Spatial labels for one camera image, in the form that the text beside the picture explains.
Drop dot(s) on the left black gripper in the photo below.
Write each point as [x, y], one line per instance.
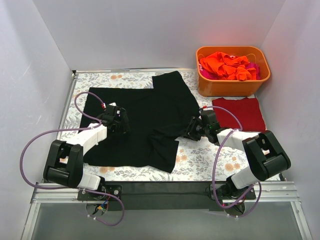
[122, 121]

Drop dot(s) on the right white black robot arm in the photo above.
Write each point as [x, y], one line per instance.
[265, 155]

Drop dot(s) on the aluminium frame rail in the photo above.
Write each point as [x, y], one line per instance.
[167, 211]

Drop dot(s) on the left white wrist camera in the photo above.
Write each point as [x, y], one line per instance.
[106, 106]

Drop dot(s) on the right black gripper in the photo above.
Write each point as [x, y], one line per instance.
[191, 129]

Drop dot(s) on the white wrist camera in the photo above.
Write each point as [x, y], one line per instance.
[106, 106]
[205, 111]

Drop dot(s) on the magenta pink t shirt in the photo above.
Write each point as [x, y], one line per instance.
[251, 68]

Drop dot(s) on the orange plastic laundry basket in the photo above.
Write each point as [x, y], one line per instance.
[232, 88]

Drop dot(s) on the folded dark red t shirt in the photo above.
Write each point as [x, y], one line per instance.
[246, 110]

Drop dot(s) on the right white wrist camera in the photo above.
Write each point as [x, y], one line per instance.
[205, 111]

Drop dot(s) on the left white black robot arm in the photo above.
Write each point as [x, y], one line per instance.
[64, 164]

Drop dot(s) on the black t shirt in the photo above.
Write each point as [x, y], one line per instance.
[157, 117]

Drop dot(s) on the orange t shirt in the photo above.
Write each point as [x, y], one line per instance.
[225, 65]

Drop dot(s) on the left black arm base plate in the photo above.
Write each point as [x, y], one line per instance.
[112, 189]

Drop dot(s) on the floral patterned table mat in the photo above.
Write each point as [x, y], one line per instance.
[194, 160]

